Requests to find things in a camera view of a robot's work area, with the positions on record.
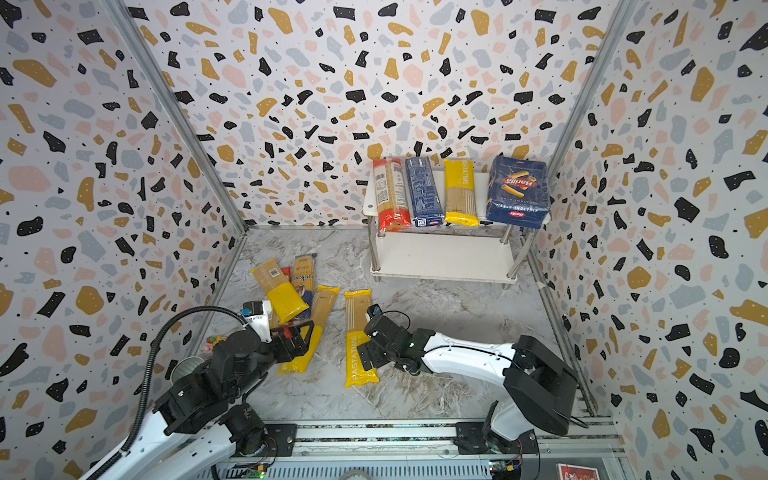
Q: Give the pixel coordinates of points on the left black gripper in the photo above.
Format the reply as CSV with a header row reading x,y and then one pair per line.
x,y
301,343

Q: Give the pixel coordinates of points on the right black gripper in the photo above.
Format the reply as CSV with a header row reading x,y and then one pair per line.
x,y
381,338

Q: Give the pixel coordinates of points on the yellow pasta bag with barcode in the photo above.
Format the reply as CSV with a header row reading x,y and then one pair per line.
x,y
285,300

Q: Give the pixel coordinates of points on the red clear spaghetti bag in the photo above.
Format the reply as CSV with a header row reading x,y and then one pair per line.
x,y
391,195

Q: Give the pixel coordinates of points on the blue spaghetti box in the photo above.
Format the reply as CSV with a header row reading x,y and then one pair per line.
x,y
426,208

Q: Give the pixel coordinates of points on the yellow Pastatime spaghetti bag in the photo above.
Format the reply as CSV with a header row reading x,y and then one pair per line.
x,y
460,197

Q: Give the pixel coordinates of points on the blue Barilla pasta box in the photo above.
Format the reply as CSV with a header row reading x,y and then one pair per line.
x,y
518,192

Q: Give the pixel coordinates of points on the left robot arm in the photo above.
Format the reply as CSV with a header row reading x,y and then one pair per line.
x,y
204,418

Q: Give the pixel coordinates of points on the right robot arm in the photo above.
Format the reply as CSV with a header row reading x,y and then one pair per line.
x,y
540,388

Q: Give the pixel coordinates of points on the white two-tier metal shelf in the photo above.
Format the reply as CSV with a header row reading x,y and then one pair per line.
x,y
485,254

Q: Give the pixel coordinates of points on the grey ribbed bowl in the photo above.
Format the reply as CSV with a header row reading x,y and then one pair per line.
x,y
185,367

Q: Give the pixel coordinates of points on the red card box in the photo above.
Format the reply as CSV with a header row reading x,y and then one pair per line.
x,y
576,472

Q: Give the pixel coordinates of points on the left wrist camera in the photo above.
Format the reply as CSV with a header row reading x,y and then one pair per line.
x,y
257,315

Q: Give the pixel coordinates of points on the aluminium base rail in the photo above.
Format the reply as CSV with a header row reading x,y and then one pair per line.
x,y
425,449

